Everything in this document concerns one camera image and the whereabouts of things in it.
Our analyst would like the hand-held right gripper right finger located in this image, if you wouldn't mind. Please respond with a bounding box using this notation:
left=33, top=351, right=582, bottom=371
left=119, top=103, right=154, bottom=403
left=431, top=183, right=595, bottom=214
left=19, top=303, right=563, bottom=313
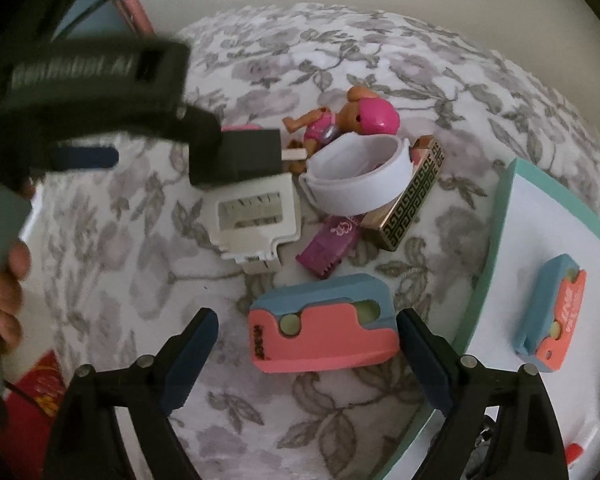
left=396, top=308, right=570, bottom=480

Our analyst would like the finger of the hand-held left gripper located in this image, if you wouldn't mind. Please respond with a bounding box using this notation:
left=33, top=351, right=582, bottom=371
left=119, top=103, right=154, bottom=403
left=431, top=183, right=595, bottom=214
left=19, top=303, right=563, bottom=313
left=145, top=102, right=226, bottom=188
left=50, top=144, right=121, bottom=173

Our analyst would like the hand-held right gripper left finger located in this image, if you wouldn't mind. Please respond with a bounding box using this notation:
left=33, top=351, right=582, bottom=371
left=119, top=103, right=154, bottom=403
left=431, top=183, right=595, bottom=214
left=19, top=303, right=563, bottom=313
left=42, top=307, right=220, bottom=480

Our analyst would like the black charger block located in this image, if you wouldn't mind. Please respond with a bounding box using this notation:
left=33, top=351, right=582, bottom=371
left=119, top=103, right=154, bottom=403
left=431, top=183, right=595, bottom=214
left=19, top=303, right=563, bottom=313
left=220, top=129, right=283, bottom=181

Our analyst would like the white plastic holder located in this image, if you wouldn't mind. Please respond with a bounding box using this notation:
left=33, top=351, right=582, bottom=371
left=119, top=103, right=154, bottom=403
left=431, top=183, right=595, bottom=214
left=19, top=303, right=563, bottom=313
left=214, top=172, right=302, bottom=276

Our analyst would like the large pink-blue eraser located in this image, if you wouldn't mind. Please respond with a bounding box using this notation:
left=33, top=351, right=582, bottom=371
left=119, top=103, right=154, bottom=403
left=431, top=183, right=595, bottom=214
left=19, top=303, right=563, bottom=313
left=247, top=273, right=401, bottom=375

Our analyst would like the small pink-blue eraser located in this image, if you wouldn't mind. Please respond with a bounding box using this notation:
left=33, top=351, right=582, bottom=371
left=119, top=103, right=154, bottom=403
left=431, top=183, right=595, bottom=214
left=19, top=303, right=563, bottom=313
left=512, top=254, right=588, bottom=373

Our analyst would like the teal cardboard box tray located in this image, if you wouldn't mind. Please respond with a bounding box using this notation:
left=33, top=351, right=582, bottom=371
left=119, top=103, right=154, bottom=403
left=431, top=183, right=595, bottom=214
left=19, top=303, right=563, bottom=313
left=370, top=157, right=600, bottom=480

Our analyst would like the white ring band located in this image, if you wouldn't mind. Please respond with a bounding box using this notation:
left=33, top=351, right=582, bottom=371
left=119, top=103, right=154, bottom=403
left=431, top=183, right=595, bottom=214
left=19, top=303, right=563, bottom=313
left=298, top=133, right=414, bottom=216

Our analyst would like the pink-haired doll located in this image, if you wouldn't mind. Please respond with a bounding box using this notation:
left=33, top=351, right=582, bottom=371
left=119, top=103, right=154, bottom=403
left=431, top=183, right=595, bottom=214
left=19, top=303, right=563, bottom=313
left=282, top=85, right=400, bottom=176

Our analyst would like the person's left hand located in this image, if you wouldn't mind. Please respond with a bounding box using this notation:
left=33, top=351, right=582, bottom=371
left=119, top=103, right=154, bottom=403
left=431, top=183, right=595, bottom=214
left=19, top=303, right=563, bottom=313
left=0, top=237, right=33, bottom=348

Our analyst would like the pink board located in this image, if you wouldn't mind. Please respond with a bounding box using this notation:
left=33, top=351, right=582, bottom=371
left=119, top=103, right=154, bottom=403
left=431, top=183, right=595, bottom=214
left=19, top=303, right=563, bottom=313
left=114, top=0, right=156, bottom=38

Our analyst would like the purple comb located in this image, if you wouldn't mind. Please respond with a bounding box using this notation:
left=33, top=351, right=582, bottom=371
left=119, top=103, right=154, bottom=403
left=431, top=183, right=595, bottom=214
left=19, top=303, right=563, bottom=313
left=296, top=214, right=363, bottom=278

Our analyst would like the red printed packet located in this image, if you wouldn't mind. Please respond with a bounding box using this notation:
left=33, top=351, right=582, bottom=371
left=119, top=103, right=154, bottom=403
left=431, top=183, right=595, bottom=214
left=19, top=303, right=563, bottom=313
left=2, top=347, right=68, bottom=416

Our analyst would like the gold patterned box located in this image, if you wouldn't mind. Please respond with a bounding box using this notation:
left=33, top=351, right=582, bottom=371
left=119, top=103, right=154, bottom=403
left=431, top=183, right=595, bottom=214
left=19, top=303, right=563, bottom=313
left=377, top=135, right=446, bottom=252

